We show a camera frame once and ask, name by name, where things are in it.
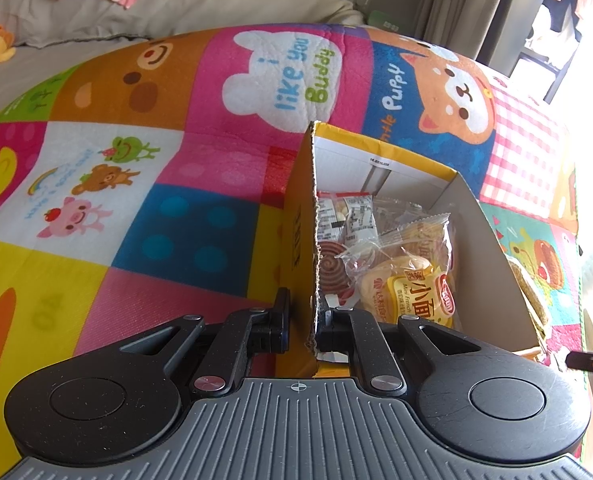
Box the chocolate swirl lollipop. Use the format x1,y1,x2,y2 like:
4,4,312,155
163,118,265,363
317,240,359,310

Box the yellow mini bread packet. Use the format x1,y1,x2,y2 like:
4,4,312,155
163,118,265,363
339,212,456,327

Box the yellow cardboard box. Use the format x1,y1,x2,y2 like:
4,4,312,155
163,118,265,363
276,122,539,378

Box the white printed snack packet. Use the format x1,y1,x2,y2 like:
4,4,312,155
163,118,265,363
316,192,378,247

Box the colourful cartoon play mat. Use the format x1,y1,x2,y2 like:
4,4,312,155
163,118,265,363
0,24,582,476

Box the grey curtain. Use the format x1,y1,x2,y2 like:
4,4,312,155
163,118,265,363
413,0,533,76

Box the grey bed cover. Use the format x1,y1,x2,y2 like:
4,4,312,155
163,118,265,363
0,0,364,110

